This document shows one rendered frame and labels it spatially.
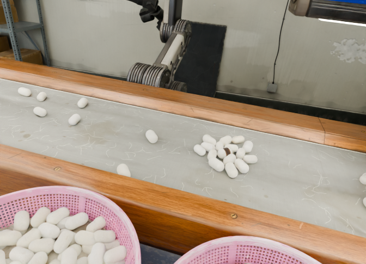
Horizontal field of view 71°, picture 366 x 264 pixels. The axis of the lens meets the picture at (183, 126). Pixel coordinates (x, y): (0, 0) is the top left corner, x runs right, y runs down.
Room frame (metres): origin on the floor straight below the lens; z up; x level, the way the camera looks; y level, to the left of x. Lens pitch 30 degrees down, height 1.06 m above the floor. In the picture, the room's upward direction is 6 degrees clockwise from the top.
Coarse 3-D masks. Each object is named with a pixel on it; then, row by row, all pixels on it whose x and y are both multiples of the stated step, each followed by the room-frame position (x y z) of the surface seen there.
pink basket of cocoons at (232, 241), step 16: (224, 240) 0.22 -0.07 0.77; (240, 240) 0.23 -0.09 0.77; (256, 240) 0.23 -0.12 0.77; (192, 256) 0.20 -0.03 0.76; (208, 256) 0.21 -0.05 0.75; (224, 256) 0.22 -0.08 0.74; (240, 256) 0.22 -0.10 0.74; (256, 256) 0.22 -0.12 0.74; (272, 256) 0.22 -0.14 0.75; (288, 256) 0.22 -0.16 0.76; (304, 256) 0.21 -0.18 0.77
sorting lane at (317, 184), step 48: (0, 96) 0.62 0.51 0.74; (48, 96) 0.65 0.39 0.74; (48, 144) 0.43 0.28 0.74; (96, 144) 0.45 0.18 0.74; (144, 144) 0.47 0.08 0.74; (192, 144) 0.49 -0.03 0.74; (240, 144) 0.51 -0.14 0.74; (288, 144) 0.54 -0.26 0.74; (192, 192) 0.34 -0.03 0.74; (240, 192) 0.35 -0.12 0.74; (288, 192) 0.36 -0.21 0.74; (336, 192) 0.38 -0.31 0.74
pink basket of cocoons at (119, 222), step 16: (16, 192) 0.27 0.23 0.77; (32, 192) 0.27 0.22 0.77; (48, 192) 0.28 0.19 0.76; (64, 192) 0.28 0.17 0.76; (80, 192) 0.28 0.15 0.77; (0, 208) 0.25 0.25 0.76; (16, 208) 0.26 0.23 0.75; (80, 208) 0.27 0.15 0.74; (96, 208) 0.27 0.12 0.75; (112, 208) 0.26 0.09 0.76; (0, 224) 0.24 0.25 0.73; (112, 224) 0.25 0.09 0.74; (128, 224) 0.23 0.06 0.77; (128, 240) 0.22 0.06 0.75; (128, 256) 0.20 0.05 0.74
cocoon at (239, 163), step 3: (237, 159) 0.42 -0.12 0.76; (240, 159) 0.42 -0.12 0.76; (234, 162) 0.42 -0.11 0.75; (237, 162) 0.42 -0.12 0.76; (240, 162) 0.42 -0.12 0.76; (243, 162) 0.42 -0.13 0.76; (237, 165) 0.41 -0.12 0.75; (240, 165) 0.41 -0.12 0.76; (243, 165) 0.41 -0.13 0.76; (246, 165) 0.41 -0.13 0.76; (237, 168) 0.41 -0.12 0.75; (240, 168) 0.40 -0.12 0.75; (243, 168) 0.40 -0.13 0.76; (246, 168) 0.40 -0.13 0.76; (240, 171) 0.40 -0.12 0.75; (243, 171) 0.40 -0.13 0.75; (246, 171) 0.40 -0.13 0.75
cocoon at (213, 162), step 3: (210, 159) 0.42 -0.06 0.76; (213, 159) 0.41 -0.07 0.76; (216, 159) 0.41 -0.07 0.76; (210, 162) 0.41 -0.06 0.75; (213, 162) 0.41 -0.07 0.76; (216, 162) 0.41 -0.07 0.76; (219, 162) 0.41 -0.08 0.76; (210, 165) 0.41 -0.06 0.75; (213, 165) 0.40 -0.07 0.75; (216, 165) 0.40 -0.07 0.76; (219, 165) 0.40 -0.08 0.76; (222, 165) 0.40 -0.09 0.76; (213, 168) 0.41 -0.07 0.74; (216, 168) 0.40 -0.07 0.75; (219, 168) 0.40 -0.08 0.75; (222, 168) 0.40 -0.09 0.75
